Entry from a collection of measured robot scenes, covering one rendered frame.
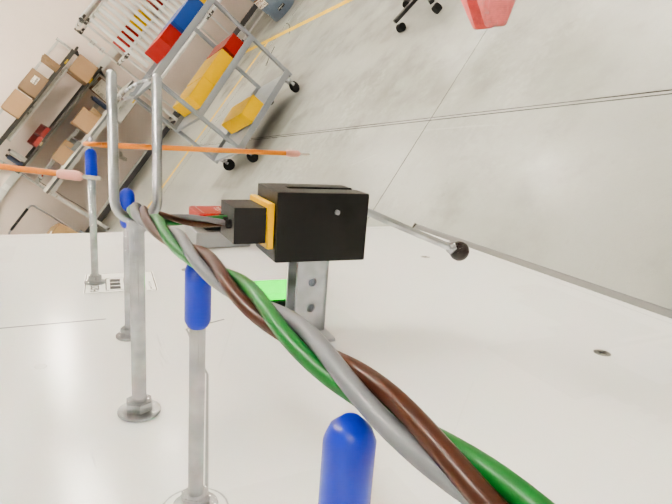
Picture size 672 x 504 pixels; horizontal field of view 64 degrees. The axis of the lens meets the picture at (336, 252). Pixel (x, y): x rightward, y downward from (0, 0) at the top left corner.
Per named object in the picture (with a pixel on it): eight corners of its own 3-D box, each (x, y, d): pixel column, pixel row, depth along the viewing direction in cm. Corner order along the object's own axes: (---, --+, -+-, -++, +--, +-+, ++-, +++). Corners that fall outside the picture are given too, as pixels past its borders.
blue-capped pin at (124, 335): (144, 340, 31) (142, 190, 29) (116, 342, 30) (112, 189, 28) (142, 330, 32) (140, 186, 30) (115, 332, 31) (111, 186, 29)
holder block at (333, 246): (364, 260, 32) (370, 193, 31) (274, 263, 30) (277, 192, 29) (336, 244, 36) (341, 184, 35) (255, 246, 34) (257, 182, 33)
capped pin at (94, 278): (109, 283, 40) (105, 137, 38) (89, 287, 39) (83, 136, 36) (101, 279, 41) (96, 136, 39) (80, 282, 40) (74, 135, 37)
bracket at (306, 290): (335, 341, 32) (341, 261, 31) (297, 345, 31) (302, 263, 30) (309, 315, 37) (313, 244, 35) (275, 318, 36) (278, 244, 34)
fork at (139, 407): (161, 398, 25) (159, 75, 21) (165, 418, 23) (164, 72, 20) (114, 404, 24) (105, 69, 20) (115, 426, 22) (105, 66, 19)
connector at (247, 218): (311, 242, 31) (313, 208, 31) (228, 244, 29) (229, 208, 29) (292, 231, 34) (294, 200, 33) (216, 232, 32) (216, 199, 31)
